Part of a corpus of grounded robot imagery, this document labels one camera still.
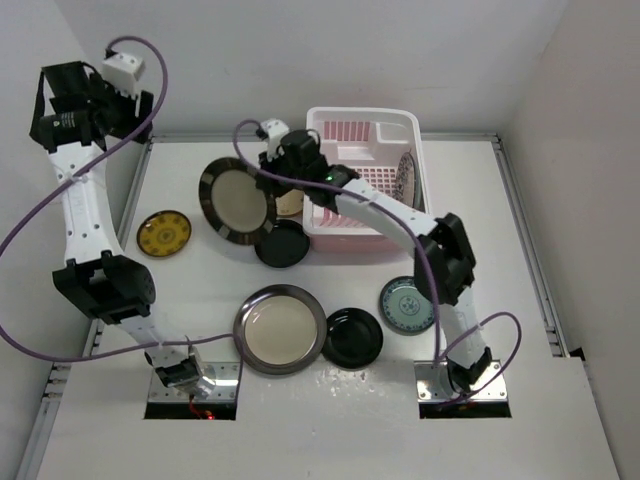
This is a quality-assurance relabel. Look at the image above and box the beige floral small plate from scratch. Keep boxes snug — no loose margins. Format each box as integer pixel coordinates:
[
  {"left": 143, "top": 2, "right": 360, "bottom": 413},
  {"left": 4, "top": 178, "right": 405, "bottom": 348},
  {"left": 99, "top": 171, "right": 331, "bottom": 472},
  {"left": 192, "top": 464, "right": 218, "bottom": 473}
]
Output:
[{"left": 276, "top": 190, "right": 304, "bottom": 217}]

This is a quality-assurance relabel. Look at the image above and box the cream plate dark patterned rim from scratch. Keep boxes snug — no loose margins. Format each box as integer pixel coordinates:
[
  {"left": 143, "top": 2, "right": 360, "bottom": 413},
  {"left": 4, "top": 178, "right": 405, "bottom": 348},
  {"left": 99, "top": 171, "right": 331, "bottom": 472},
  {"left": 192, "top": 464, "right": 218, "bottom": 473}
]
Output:
[{"left": 198, "top": 157, "right": 276, "bottom": 246}]

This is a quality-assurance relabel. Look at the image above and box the black glossy plate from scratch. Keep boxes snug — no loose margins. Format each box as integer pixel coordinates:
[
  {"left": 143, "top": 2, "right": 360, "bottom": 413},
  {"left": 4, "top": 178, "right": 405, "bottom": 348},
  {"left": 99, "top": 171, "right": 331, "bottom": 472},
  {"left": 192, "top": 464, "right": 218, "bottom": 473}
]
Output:
[
  {"left": 254, "top": 219, "right": 311, "bottom": 269},
  {"left": 321, "top": 307, "right": 384, "bottom": 370}
]

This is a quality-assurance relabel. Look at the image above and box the blue white floral plate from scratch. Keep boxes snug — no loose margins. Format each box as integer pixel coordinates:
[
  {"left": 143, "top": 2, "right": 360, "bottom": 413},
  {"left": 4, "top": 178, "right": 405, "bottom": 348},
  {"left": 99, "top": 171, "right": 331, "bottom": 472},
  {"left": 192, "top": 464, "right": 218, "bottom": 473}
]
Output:
[{"left": 392, "top": 151, "right": 417, "bottom": 206}]

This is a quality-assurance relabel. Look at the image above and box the yellow patterned small plate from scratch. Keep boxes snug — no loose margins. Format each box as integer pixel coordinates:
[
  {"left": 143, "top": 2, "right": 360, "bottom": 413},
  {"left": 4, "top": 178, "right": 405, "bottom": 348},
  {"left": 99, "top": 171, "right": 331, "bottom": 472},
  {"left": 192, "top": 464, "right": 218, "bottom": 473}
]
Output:
[{"left": 136, "top": 210, "right": 192, "bottom": 258}]

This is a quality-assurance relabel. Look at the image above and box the teal patterned plate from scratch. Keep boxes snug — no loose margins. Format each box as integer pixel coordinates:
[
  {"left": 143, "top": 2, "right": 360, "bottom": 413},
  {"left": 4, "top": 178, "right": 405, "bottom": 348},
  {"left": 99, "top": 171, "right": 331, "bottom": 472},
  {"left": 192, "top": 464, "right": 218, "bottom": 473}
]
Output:
[{"left": 378, "top": 276, "right": 434, "bottom": 336}]

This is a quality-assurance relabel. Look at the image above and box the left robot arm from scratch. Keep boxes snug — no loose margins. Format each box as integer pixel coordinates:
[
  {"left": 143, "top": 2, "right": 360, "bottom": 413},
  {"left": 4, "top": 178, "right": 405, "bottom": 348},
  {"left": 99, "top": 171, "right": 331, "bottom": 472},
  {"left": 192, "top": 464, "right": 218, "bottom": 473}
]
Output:
[{"left": 30, "top": 53, "right": 202, "bottom": 397}]

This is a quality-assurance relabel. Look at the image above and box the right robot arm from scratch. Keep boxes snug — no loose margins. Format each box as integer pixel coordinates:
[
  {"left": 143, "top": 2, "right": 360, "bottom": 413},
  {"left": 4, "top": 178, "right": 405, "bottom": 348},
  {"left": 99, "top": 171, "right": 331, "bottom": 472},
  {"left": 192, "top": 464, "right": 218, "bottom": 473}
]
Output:
[{"left": 256, "top": 122, "right": 492, "bottom": 394}]

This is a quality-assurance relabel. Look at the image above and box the pink plastic dish rack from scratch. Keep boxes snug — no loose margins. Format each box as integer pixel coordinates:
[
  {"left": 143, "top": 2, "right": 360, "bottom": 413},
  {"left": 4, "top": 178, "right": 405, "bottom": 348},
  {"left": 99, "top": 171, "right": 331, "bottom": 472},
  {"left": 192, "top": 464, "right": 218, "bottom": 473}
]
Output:
[{"left": 302, "top": 107, "right": 430, "bottom": 254}]

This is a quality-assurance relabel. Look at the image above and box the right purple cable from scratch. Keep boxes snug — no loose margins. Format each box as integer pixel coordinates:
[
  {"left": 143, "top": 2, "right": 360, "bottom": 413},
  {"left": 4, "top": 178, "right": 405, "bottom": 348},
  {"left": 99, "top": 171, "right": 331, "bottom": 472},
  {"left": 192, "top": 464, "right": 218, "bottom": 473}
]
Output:
[{"left": 232, "top": 118, "right": 524, "bottom": 404}]

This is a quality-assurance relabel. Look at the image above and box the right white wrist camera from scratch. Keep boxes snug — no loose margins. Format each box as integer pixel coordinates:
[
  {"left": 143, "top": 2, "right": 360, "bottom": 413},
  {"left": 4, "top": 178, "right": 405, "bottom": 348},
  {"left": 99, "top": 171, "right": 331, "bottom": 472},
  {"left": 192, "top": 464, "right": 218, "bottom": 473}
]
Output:
[{"left": 256, "top": 118, "right": 290, "bottom": 158}]

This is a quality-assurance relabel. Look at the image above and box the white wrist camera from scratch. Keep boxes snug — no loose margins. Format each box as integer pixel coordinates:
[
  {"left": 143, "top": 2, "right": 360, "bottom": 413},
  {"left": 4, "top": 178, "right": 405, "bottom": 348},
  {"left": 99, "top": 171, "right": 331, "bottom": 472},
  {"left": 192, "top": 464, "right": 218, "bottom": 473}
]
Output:
[
  {"left": 101, "top": 53, "right": 146, "bottom": 99},
  {"left": 256, "top": 118, "right": 290, "bottom": 158}
]

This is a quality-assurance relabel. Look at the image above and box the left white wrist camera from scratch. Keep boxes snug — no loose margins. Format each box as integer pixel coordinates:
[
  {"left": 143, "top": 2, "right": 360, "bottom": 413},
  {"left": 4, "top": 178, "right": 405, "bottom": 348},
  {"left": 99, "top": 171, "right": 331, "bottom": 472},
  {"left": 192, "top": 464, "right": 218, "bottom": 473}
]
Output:
[{"left": 101, "top": 53, "right": 146, "bottom": 99}]

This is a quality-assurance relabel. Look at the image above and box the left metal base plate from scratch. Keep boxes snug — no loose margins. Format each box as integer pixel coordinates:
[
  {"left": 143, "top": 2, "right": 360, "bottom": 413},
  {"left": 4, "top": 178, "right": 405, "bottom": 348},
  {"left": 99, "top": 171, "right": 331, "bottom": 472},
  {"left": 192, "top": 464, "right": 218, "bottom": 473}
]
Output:
[{"left": 147, "top": 362, "right": 240, "bottom": 404}]

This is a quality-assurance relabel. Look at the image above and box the metal base plate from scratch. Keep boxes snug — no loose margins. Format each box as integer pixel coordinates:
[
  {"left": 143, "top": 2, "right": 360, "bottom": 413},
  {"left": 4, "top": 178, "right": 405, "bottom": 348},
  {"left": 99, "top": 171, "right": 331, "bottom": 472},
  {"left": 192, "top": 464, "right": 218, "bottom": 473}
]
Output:
[
  {"left": 147, "top": 362, "right": 240, "bottom": 404},
  {"left": 414, "top": 361, "right": 508, "bottom": 405}
]

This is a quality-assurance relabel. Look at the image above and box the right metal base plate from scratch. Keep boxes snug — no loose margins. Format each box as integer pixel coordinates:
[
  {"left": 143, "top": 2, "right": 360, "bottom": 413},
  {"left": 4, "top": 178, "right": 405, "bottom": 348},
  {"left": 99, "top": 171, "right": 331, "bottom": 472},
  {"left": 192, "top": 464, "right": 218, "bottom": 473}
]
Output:
[{"left": 414, "top": 361, "right": 508, "bottom": 405}]

